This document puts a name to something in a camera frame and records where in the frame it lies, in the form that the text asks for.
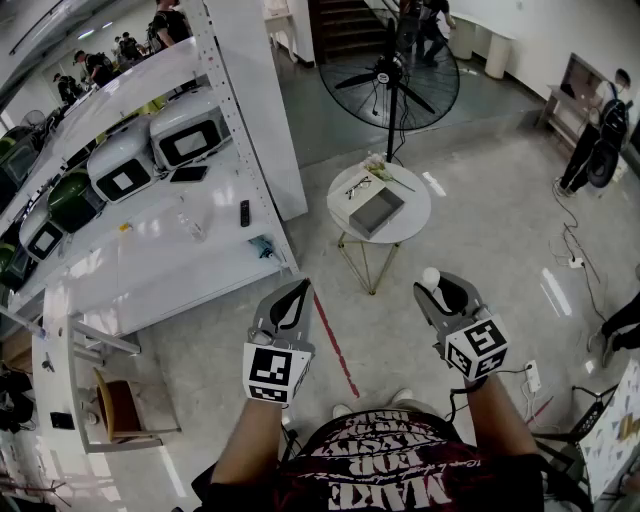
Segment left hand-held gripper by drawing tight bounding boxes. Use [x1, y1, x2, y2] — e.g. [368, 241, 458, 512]
[242, 278, 316, 409]

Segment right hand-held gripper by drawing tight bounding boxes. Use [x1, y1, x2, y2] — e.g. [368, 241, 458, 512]
[412, 272, 510, 384]

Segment grey tray box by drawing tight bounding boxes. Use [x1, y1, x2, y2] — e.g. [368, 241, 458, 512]
[326, 168, 406, 242]

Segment person's left forearm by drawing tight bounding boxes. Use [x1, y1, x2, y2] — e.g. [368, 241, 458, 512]
[209, 397, 297, 489]

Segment person's right forearm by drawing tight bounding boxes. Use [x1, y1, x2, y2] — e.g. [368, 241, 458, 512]
[463, 373, 545, 464]

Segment teal crumpled bag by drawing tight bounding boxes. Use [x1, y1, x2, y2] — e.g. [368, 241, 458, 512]
[248, 234, 277, 261]

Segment round white side table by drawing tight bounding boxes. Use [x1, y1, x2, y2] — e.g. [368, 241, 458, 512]
[326, 162, 433, 296]

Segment clear plastic bottle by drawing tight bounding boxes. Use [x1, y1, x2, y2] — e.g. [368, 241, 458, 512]
[176, 208, 208, 245]

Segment pale artificial flower bunch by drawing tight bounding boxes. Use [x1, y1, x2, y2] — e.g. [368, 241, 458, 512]
[360, 151, 417, 194]

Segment white metal shelf rack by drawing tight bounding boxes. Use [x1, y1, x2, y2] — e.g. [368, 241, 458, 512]
[0, 0, 302, 346]

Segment black tablet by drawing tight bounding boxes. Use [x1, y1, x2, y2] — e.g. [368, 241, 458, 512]
[169, 165, 209, 185]

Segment person's dark red printed shirt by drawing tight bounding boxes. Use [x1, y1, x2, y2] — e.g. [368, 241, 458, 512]
[192, 407, 594, 512]

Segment wooden chair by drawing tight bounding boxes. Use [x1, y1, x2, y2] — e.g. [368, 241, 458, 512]
[93, 366, 182, 447]

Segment black crate stool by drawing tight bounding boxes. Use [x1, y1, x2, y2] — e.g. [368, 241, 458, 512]
[571, 383, 622, 452]

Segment white microwave oven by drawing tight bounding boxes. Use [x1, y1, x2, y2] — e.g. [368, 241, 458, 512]
[18, 203, 67, 263]
[148, 101, 233, 172]
[86, 131, 154, 204]

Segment black round bag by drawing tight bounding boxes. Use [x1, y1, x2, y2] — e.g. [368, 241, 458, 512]
[586, 143, 625, 190]

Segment patterned white board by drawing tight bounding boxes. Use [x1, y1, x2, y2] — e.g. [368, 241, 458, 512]
[581, 357, 640, 503]

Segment black standing fan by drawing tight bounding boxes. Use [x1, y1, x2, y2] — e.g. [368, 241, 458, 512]
[318, 16, 462, 167]

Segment white desk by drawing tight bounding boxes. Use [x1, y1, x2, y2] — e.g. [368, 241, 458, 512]
[31, 286, 167, 455]

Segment green microwave oven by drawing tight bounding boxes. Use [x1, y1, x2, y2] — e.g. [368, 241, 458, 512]
[0, 124, 40, 202]
[46, 171, 107, 235]
[0, 243, 37, 293]

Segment grey cabinet with screen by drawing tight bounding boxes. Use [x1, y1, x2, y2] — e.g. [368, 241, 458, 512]
[537, 51, 610, 147]

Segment white curved bench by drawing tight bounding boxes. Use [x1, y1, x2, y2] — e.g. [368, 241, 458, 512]
[446, 11, 517, 80]

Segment dark staircase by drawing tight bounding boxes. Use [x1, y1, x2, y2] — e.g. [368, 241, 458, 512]
[308, 0, 397, 67]

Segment white console table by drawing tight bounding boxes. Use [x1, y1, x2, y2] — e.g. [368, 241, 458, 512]
[261, 0, 297, 64]

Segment black floor cable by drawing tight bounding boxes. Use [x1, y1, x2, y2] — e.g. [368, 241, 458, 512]
[552, 177, 619, 321]

